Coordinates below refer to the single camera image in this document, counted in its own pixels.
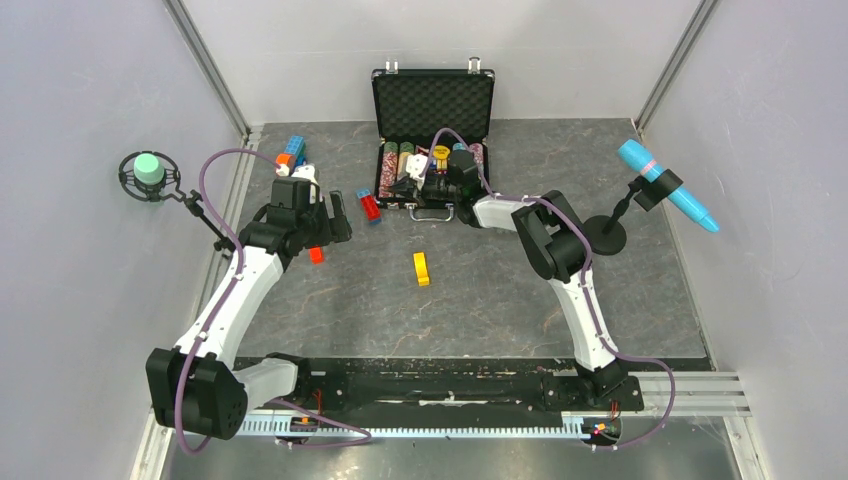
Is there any red blue lego block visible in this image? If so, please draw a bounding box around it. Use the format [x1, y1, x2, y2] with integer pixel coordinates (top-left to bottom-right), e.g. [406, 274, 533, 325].
[356, 188, 382, 225]

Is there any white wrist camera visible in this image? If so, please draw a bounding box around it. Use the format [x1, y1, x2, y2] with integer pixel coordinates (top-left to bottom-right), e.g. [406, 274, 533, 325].
[275, 163, 320, 204]
[405, 154, 430, 188]

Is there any orange block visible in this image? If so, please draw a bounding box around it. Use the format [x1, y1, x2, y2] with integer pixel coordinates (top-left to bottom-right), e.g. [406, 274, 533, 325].
[309, 247, 325, 265]

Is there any green microphone on stand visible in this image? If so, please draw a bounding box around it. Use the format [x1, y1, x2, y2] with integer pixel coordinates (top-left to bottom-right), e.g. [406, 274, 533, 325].
[117, 150, 236, 254]

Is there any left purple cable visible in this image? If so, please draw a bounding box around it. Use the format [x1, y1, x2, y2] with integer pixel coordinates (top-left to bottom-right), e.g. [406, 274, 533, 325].
[173, 148, 374, 457]

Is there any black poker chip case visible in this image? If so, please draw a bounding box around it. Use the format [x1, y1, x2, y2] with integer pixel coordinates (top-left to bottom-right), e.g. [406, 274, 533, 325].
[370, 57, 496, 213]

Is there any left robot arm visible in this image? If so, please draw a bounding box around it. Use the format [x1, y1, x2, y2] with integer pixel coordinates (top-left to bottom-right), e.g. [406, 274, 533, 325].
[145, 177, 352, 440]

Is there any yellow arch block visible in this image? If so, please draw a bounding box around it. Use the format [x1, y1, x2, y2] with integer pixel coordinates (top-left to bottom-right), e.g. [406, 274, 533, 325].
[413, 252, 431, 287]

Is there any yellow dealer button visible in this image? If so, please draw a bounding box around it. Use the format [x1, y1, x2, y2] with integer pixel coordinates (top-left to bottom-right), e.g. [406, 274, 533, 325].
[431, 145, 451, 160]

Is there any blue microphone on stand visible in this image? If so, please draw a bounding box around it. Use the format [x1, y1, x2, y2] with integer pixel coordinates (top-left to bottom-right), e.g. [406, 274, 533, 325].
[583, 140, 720, 256]

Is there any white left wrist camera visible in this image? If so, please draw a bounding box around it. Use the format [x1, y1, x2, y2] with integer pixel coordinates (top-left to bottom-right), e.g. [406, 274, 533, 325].
[275, 163, 320, 204]

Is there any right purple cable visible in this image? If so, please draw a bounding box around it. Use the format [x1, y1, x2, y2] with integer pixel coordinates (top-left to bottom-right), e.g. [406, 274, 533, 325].
[429, 127, 677, 452]

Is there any purple cable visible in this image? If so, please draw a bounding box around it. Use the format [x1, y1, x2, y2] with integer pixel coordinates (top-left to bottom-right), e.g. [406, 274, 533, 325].
[429, 127, 677, 452]
[173, 148, 374, 457]

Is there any blue orange toy car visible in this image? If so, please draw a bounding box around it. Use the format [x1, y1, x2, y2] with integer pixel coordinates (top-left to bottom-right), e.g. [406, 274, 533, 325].
[276, 135, 306, 173]

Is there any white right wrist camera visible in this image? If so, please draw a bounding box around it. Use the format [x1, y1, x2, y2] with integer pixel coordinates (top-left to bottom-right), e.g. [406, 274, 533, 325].
[405, 154, 430, 188]

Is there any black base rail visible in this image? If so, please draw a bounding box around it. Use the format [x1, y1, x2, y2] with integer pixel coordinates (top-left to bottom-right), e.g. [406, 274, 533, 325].
[284, 357, 645, 428]

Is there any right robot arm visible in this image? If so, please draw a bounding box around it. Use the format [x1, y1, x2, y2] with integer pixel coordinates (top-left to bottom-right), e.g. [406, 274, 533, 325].
[386, 149, 628, 408]

